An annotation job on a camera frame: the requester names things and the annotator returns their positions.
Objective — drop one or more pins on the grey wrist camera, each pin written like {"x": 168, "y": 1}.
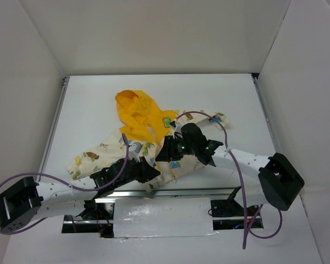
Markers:
{"x": 175, "y": 128}
{"x": 134, "y": 151}

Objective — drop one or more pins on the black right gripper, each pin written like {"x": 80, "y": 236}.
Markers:
{"x": 168, "y": 148}

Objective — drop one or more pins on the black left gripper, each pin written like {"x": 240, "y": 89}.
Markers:
{"x": 144, "y": 170}

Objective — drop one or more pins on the aluminium left side rail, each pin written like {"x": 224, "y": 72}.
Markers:
{"x": 52, "y": 130}

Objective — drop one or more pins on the aluminium table edge rail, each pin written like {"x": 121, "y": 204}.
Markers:
{"x": 164, "y": 194}

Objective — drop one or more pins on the cream printed kids jacket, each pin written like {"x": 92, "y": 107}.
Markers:
{"x": 146, "y": 123}

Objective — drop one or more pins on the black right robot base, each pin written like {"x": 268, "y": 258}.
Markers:
{"x": 227, "y": 214}

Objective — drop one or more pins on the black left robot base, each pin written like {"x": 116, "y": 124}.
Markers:
{"x": 97, "y": 217}

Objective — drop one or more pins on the aluminium right side rail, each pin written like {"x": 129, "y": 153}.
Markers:
{"x": 272, "y": 132}

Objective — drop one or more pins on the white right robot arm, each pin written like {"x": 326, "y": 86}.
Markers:
{"x": 248, "y": 164}

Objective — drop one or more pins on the silver zipper slider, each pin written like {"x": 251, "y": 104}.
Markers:
{"x": 173, "y": 180}

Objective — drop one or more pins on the white front cover panel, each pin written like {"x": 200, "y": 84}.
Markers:
{"x": 174, "y": 217}

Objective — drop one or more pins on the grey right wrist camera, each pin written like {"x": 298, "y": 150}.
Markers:
{"x": 175, "y": 128}

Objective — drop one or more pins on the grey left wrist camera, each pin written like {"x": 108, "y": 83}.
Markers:
{"x": 134, "y": 151}

